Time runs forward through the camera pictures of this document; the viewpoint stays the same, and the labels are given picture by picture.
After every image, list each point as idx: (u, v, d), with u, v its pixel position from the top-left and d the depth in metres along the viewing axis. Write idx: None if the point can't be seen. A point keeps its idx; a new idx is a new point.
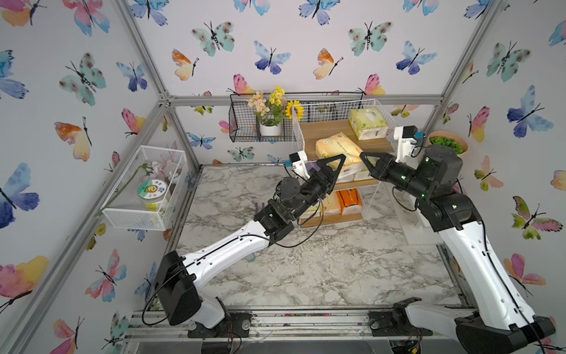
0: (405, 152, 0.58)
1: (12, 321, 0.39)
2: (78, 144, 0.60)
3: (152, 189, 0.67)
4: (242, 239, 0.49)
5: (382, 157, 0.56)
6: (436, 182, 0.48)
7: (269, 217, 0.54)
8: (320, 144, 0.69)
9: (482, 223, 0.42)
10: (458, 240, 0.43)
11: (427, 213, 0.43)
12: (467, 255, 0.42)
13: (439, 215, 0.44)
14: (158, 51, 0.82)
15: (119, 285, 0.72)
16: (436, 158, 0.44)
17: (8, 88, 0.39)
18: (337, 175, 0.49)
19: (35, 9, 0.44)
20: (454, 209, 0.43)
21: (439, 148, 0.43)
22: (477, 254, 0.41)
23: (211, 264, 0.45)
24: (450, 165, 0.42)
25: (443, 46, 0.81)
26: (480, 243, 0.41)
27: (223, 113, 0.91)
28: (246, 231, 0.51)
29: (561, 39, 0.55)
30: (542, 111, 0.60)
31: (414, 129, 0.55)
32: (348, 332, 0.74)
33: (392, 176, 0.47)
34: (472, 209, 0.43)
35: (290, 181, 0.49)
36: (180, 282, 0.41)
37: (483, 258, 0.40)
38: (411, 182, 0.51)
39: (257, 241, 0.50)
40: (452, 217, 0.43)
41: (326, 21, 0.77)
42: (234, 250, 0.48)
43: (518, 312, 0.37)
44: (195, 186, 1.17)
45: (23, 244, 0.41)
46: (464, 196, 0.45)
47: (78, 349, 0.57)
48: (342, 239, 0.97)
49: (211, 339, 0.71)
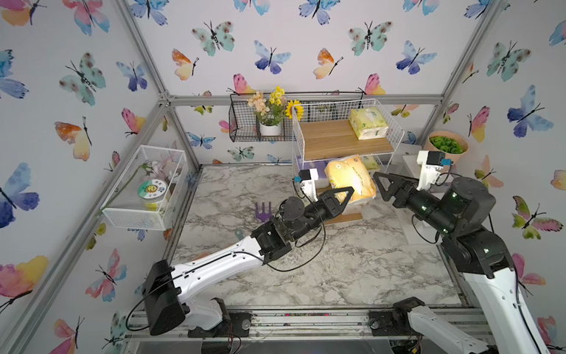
0: (428, 180, 0.49)
1: (12, 320, 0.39)
2: (78, 144, 0.60)
3: (152, 189, 0.67)
4: (236, 255, 0.48)
5: (402, 184, 0.48)
6: (465, 220, 0.43)
7: (267, 234, 0.52)
8: (332, 167, 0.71)
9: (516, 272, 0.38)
10: (488, 289, 0.39)
11: (452, 254, 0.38)
12: (496, 305, 0.39)
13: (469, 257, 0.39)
14: (158, 51, 0.82)
15: (120, 285, 0.72)
16: (465, 195, 0.40)
17: (8, 88, 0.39)
18: (343, 209, 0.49)
19: (35, 9, 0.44)
20: (486, 254, 0.38)
21: (469, 181, 0.40)
22: (508, 307, 0.37)
23: (199, 279, 0.44)
24: (482, 204, 0.38)
25: (443, 46, 0.81)
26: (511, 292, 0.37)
27: (223, 113, 0.91)
28: (241, 248, 0.49)
29: (561, 39, 0.55)
30: (542, 111, 0.60)
31: (440, 155, 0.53)
32: (348, 332, 0.74)
33: (411, 203, 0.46)
34: (505, 252, 0.39)
35: (295, 202, 0.47)
36: (165, 295, 0.40)
37: (515, 312, 0.37)
38: (434, 214, 0.47)
39: (250, 259, 0.49)
40: (483, 264, 0.39)
41: (326, 21, 0.77)
42: (225, 266, 0.46)
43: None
44: (195, 186, 1.17)
45: (23, 243, 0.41)
46: (495, 234, 0.41)
47: (78, 349, 0.57)
48: (342, 239, 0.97)
49: (211, 339, 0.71)
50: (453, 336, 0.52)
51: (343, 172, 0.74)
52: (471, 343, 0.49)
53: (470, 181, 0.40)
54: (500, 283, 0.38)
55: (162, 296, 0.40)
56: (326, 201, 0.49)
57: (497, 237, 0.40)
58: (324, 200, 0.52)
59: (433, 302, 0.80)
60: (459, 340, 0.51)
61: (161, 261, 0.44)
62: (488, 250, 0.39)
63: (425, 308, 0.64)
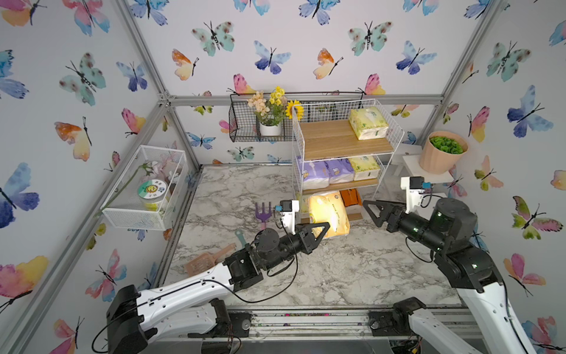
0: (416, 201, 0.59)
1: (12, 320, 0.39)
2: (78, 144, 0.60)
3: (152, 189, 0.67)
4: (205, 283, 0.48)
5: (393, 208, 0.52)
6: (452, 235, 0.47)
7: (239, 263, 0.53)
8: (314, 201, 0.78)
9: (504, 285, 0.41)
10: (480, 302, 0.42)
11: (444, 269, 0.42)
12: (488, 318, 0.41)
13: (458, 272, 0.43)
14: (158, 51, 0.82)
15: (120, 285, 0.72)
16: (449, 214, 0.44)
17: (8, 88, 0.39)
18: (311, 248, 0.54)
19: (35, 9, 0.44)
20: (474, 268, 0.41)
21: (450, 201, 0.44)
22: (499, 319, 0.39)
23: (163, 307, 0.44)
24: (463, 222, 0.42)
25: (443, 46, 0.81)
26: (500, 305, 0.40)
27: (222, 113, 0.90)
28: (211, 276, 0.50)
29: (561, 39, 0.55)
30: (542, 111, 0.60)
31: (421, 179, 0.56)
32: (348, 332, 0.74)
33: (404, 226, 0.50)
34: (490, 266, 0.42)
35: (270, 234, 0.49)
36: (126, 324, 0.40)
37: (505, 324, 0.39)
38: (425, 234, 0.51)
39: (219, 288, 0.49)
40: (472, 278, 0.41)
41: (326, 21, 0.77)
42: (193, 293, 0.47)
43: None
44: (195, 186, 1.17)
45: (23, 243, 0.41)
46: (482, 251, 0.44)
47: (77, 349, 0.57)
48: (342, 239, 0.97)
49: (211, 339, 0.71)
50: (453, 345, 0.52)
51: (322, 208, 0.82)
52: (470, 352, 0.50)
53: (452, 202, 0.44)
54: (488, 296, 0.40)
55: (124, 324, 0.40)
56: (303, 237, 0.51)
57: (485, 254, 0.43)
58: (300, 234, 0.53)
59: (433, 302, 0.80)
60: (459, 349, 0.51)
61: (128, 287, 0.44)
62: (476, 265, 0.42)
63: (427, 312, 0.63)
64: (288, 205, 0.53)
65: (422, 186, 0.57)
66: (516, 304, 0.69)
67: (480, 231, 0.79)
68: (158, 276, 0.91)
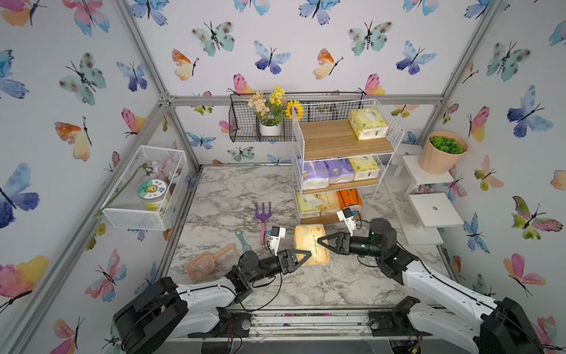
0: (354, 226, 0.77)
1: (12, 320, 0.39)
2: (78, 144, 0.60)
3: (152, 189, 0.67)
4: (220, 286, 0.59)
5: (340, 237, 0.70)
6: (384, 245, 0.62)
7: (236, 278, 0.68)
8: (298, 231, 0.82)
9: (418, 260, 0.58)
10: (411, 276, 0.56)
11: (385, 271, 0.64)
12: (424, 285, 0.54)
13: (393, 271, 0.59)
14: (158, 51, 0.82)
15: (120, 285, 0.72)
16: (377, 231, 0.61)
17: (8, 88, 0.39)
18: (292, 269, 0.65)
19: (35, 9, 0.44)
20: (397, 260, 0.60)
21: (377, 221, 0.62)
22: (428, 279, 0.53)
23: (197, 298, 0.51)
24: (389, 234, 0.59)
25: (443, 46, 0.82)
26: (422, 271, 0.55)
27: (222, 113, 0.90)
28: (220, 284, 0.59)
29: (561, 39, 0.55)
30: (542, 111, 0.60)
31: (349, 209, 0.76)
32: (348, 332, 0.74)
33: (354, 248, 0.67)
34: (410, 257, 0.60)
35: (250, 256, 0.61)
36: (172, 307, 0.44)
37: (433, 280, 0.52)
38: (369, 248, 0.66)
39: (229, 293, 0.60)
40: (399, 266, 0.58)
41: (326, 21, 0.77)
42: (214, 293, 0.55)
43: (480, 304, 0.45)
44: (196, 186, 1.17)
45: (23, 245, 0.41)
46: (404, 251, 0.62)
47: (77, 349, 0.57)
48: None
49: (211, 339, 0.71)
50: (453, 325, 0.53)
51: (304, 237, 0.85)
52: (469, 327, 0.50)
53: (380, 220, 0.62)
54: (410, 270, 0.56)
55: (168, 308, 0.44)
56: (281, 259, 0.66)
57: (405, 254, 0.61)
58: (280, 258, 0.65)
59: (433, 302, 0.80)
60: (460, 327, 0.52)
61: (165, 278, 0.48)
62: (396, 258, 0.61)
63: (421, 304, 0.65)
64: (275, 231, 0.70)
65: (352, 214, 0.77)
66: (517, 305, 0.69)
67: (480, 231, 0.79)
68: (158, 276, 0.91)
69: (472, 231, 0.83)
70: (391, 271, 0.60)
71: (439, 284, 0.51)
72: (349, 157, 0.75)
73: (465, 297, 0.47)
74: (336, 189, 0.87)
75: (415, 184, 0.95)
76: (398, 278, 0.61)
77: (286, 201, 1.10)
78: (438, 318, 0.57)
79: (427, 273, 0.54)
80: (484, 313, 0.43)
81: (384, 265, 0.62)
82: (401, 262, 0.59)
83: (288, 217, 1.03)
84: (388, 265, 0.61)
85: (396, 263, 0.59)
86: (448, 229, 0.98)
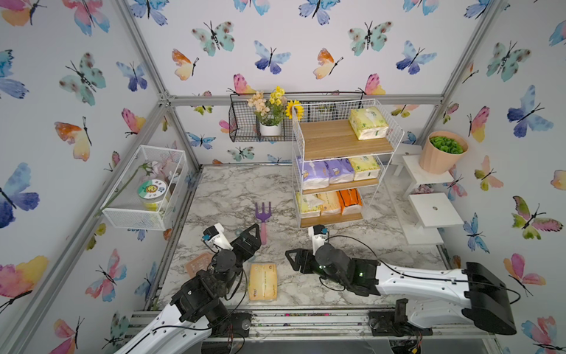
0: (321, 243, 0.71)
1: (12, 320, 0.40)
2: (78, 144, 0.60)
3: (152, 189, 0.67)
4: (155, 332, 0.49)
5: (301, 254, 0.65)
6: (342, 269, 0.56)
7: (187, 295, 0.53)
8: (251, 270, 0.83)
9: (381, 263, 0.55)
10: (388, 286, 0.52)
11: (358, 292, 0.56)
12: (397, 287, 0.51)
13: (367, 288, 0.54)
14: (158, 51, 0.82)
15: (120, 285, 0.72)
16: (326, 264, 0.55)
17: (8, 88, 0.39)
18: (260, 244, 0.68)
19: (35, 9, 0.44)
20: (362, 276, 0.56)
21: (321, 251, 0.57)
22: (399, 280, 0.51)
23: None
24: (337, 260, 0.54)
25: (443, 46, 0.81)
26: (393, 274, 0.52)
27: (222, 113, 0.90)
28: (161, 321, 0.50)
29: (561, 39, 0.55)
30: (542, 111, 0.60)
31: (320, 225, 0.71)
32: (348, 332, 0.74)
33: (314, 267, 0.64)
34: (372, 265, 0.56)
35: (227, 254, 0.54)
36: None
37: (404, 280, 0.50)
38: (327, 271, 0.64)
39: (171, 330, 0.49)
40: (368, 282, 0.54)
41: (326, 21, 0.77)
42: (149, 344, 0.48)
43: (456, 282, 0.45)
44: (195, 186, 1.17)
45: (23, 245, 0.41)
46: (363, 262, 0.58)
47: (77, 349, 0.57)
48: (342, 239, 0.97)
49: (211, 340, 0.72)
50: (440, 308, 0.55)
51: (258, 273, 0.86)
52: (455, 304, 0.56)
53: (322, 248, 0.57)
54: (382, 280, 0.52)
55: None
56: (245, 242, 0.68)
57: (367, 264, 0.57)
58: (239, 242, 0.62)
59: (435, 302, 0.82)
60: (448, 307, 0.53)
61: None
62: (362, 273, 0.56)
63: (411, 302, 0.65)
64: (214, 231, 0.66)
65: (323, 231, 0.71)
66: (516, 305, 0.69)
67: (480, 231, 0.79)
68: (158, 276, 0.91)
69: (472, 231, 0.83)
70: (365, 289, 0.54)
71: (418, 278, 0.49)
72: (349, 157, 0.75)
73: (442, 282, 0.46)
74: (336, 189, 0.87)
75: (415, 184, 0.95)
76: (373, 292, 0.56)
77: (286, 201, 1.10)
78: (431, 310, 0.57)
79: (398, 274, 0.52)
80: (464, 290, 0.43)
81: (356, 288, 0.55)
82: (368, 275, 0.55)
83: (288, 217, 1.03)
84: (359, 285, 0.56)
85: (362, 278, 0.55)
86: (448, 229, 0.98)
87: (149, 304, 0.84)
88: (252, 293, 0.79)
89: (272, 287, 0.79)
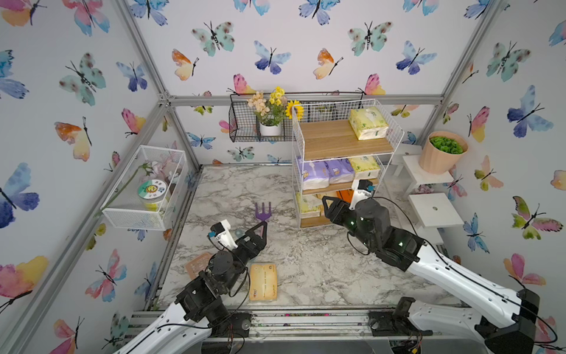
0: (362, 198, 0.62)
1: (12, 320, 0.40)
2: (78, 144, 0.60)
3: (152, 189, 0.67)
4: (160, 330, 0.49)
5: (337, 202, 0.60)
6: (378, 229, 0.51)
7: (192, 294, 0.54)
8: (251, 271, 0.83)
9: (428, 245, 0.49)
10: (425, 269, 0.47)
11: (386, 260, 0.51)
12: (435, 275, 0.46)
13: (398, 258, 0.49)
14: (158, 51, 0.82)
15: (119, 285, 0.72)
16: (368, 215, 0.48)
17: (8, 88, 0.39)
18: (265, 243, 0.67)
19: (35, 9, 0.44)
20: (401, 247, 0.49)
21: (362, 203, 0.51)
22: (443, 271, 0.45)
23: None
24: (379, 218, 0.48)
25: (443, 46, 0.82)
26: (437, 260, 0.46)
27: (222, 113, 0.90)
28: (166, 318, 0.51)
29: (561, 39, 0.55)
30: (542, 111, 0.60)
31: (367, 181, 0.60)
32: (348, 332, 0.74)
33: (346, 220, 0.60)
34: (414, 238, 0.50)
35: (223, 256, 0.53)
36: None
37: (449, 273, 0.45)
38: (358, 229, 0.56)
39: (175, 328, 0.50)
40: (404, 255, 0.48)
41: (326, 21, 0.77)
42: (153, 341, 0.48)
43: (507, 301, 0.41)
44: (195, 186, 1.17)
45: (23, 245, 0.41)
46: (404, 231, 0.52)
47: (77, 349, 0.57)
48: (342, 239, 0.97)
49: (211, 340, 0.72)
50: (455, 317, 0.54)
51: (258, 274, 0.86)
52: (469, 316, 0.51)
53: (366, 202, 0.51)
54: (424, 260, 0.47)
55: None
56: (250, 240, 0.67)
57: (407, 234, 0.51)
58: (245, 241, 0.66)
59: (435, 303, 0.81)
60: (461, 318, 0.52)
61: None
62: (402, 243, 0.50)
63: (418, 304, 0.65)
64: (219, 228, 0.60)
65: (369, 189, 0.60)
66: None
67: (480, 231, 0.79)
68: (158, 276, 0.91)
69: (472, 231, 0.83)
70: (396, 257, 0.49)
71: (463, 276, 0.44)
72: (349, 157, 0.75)
73: (491, 294, 0.42)
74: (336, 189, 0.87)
75: (415, 184, 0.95)
76: (402, 265, 0.48)
77: (286, 201, 1.10)
78: (442, 317, 0.56)
79: (442, 262, 0.46)
80: (514, 313, 0.39)
81: (386, 254, 0.50)
82: (408, 248, 0.49)
83: (288, 217, 1.03)
84: (391, 250, 0.50)
85: (396, 245, 0.49)
86: (448, 229, 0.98)
87: (149, 304, 0.84)
88: (252, 293, 0.78)
89: (271, 287, 0.79)
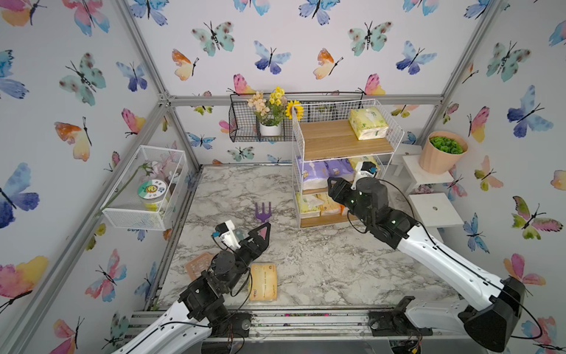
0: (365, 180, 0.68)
1: (12, 320, 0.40)
2: (78, 144, 0.60)
3: (152, 189, 0.67)
4: (163, 328, 0.50)
5: (340, 181, 0.63)
6: (375, 206, 0.53)
7: (195, 293, 0.55)
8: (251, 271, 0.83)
9: (420, 225, 0.51)
10: (411, 246, 0.49)
11: (377, 235, 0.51)
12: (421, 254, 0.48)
13: (388, 234, 0.51)
14: (158, 51, 0.82)
15: (119, 285, 0.72)
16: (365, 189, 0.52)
17: (8, 88, 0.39)
18: (267, 245, 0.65)
19: (35, 9, 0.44)
20: (393, 224, 0.51)
21: (364, 180, 0.53)
22: (430, 250, 0.47)
23: None
24: (378, 193, 0.51)
25: (443, 46, 0.82)
26: (426, 240, 0.48)
27: (222, 113, 0.90)
28: (169, 317, 0.51)
29: (561, 39, 0.55)
30: (542, 111, 0.60)
31: (371, 164, 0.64)
32: (348, 332, 0.74)
33: (347, 199, 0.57)
34: (407, 218, 0.52)
35: (225, 256, 0.54)
36: None
37: (436, 251, 0.46)
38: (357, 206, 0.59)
39: (178, 327, 0.51)
40: (396, 231, 0.50)
41: (326, 21, 0.77)
42: (156, 339, 0.49)
43: (488, 285, 0.41)
44: (195, 186, 1.17)
45: (23, 245, 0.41)
46: (399, 211, 0.54)
47: (77, 349, 0.57)
48: (342, 239, 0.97)
49: (211, 340, 0.72)
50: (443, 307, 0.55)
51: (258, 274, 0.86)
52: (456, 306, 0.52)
53: (367, 179, 0.53)
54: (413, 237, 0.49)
55: None
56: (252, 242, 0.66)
57: (402, 214, 0.53)
58: (249, 242, 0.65)
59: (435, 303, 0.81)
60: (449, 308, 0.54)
61: None
62: (394, 220, 0.52)
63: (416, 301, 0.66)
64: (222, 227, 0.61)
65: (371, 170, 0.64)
66: None
67: (480, 231, 0.79)
68: (158, 276, 0.91)
69: (472, 231, 0.83)
70: (386, 232, 0.51)
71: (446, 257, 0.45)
72: (349, 157, 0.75)
73: (473, 276, 0.43)
74: None
75: (415, 184, 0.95)
76: (390, 243, 0.51)
77: (286, 201, 1.10)
78: (430, 308, 0.59)
79: (428, 241, 0.48)
80: (493, 295, 0.40)
81: (378, 228, 0.52)
82: (399, 225, 0.51)
83: (288, 217, 1.03)
84: (384, 226, 0.52)
85: (390, 223, 0.52)
86: (448, 229, 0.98)
87: (149, 304, 0.84)
88: (252, 293, 0.78)
89: (271, 287, 0.79)
